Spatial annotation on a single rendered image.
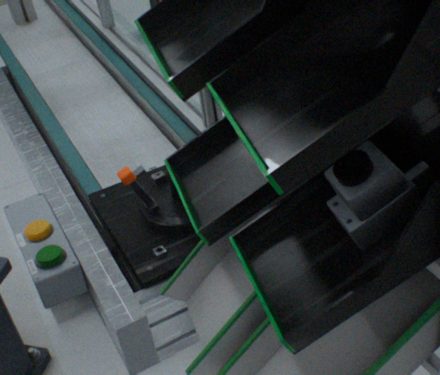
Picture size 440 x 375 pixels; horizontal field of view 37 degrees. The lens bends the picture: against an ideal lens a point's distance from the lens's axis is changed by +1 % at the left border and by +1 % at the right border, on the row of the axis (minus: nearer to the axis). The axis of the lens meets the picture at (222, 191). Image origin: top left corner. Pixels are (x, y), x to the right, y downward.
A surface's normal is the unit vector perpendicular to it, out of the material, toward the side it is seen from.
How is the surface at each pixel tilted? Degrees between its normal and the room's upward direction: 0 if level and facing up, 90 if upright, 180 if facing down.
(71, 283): 90
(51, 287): 90
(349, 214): 25
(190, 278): 90
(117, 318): 0
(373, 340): 45
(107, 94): 0
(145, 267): 0
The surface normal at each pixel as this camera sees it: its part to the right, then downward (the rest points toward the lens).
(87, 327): -0.11, -0.78
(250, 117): -0.50, -0.59
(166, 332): 0.46, 0.51
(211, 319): -0.75, -0.36
